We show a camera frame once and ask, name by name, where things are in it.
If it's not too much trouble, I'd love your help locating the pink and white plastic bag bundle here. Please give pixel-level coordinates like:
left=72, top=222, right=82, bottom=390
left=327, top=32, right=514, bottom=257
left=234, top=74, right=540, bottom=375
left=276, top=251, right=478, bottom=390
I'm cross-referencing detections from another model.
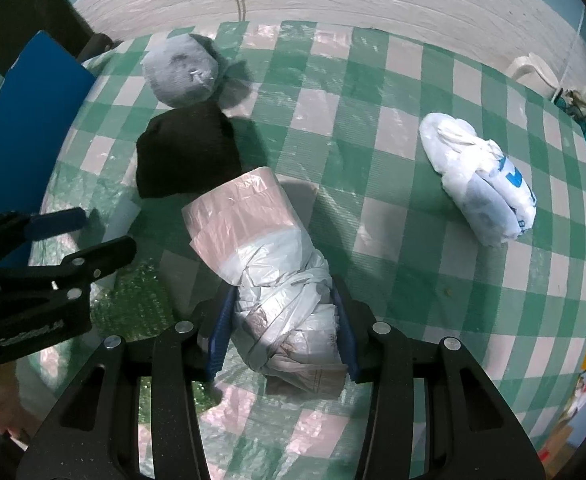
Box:
left=182, top=165, right=350, bottom=401

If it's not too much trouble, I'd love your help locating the thin white cable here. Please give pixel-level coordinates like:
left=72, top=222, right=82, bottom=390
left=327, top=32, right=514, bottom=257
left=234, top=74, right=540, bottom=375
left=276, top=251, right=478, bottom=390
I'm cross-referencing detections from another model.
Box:
left=553, top=7, right=586, bottom=98

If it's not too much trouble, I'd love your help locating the person's left hand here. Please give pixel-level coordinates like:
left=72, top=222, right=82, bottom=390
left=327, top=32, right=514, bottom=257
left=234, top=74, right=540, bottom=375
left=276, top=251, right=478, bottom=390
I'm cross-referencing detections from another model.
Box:
left=0, top=377, right=41, bottom=448

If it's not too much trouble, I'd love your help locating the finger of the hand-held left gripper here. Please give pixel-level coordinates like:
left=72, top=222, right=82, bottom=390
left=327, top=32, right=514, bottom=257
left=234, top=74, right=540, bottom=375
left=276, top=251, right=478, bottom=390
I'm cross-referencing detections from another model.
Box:
left=0, top=236, right=138, bottom=303
left=0, top=207, right=88, bottom=273

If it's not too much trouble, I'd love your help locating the green bubble wrap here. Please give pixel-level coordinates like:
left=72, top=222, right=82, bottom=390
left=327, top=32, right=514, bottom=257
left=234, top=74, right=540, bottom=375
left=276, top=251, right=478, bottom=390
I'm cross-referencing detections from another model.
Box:
left=89, top=257, right=224, bottom=411

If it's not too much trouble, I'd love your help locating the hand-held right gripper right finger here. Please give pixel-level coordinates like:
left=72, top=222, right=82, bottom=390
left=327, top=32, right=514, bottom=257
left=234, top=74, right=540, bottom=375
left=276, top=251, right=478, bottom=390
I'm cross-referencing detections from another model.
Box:
left=333, top=276, right=544, bottom=480

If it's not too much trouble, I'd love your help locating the grey cloth bundle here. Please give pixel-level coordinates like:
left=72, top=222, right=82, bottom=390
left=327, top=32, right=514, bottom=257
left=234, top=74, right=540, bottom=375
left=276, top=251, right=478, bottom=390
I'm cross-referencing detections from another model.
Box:
left=140, top=33, right=252, bottom=111

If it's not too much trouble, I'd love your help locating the white plastic chair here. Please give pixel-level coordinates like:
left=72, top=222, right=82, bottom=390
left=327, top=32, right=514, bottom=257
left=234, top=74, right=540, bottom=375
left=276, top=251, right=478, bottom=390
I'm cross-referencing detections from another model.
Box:
left=505, top=52, right=561, bottom=98

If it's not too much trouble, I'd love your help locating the green checkered tablecloth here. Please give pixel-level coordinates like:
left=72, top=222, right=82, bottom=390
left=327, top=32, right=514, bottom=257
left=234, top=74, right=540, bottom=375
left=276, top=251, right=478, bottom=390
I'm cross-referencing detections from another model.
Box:
left=15, top=20, right=586, bottom=480

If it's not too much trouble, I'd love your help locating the dark wooden furniture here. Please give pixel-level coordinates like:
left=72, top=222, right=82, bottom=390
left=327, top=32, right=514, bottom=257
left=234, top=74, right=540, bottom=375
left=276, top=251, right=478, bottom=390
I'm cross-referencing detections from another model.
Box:
left=0, top=0, right=114, bottom=68

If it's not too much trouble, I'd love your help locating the black cloth bundle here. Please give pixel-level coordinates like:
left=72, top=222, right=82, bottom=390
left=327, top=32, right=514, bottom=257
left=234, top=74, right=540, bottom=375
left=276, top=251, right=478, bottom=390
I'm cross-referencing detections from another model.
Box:
left=135, top=104, right=241, bottom=200

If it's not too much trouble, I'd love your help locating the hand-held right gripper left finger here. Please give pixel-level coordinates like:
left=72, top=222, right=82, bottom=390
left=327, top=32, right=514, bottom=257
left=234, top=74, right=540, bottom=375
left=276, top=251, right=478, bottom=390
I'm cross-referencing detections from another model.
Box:
left=15, top=287, right=236, bottom=480

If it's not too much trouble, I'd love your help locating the blue board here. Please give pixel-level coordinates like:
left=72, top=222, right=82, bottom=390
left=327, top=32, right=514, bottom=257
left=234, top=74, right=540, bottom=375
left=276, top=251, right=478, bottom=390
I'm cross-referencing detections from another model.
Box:
left=0, top=30, right=98, bottom=271

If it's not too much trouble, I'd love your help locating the white plastic bag blue print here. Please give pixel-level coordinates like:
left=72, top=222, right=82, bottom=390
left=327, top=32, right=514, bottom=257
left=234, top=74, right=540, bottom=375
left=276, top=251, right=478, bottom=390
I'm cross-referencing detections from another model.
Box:
left=419, top=112, right=538, bottom=247

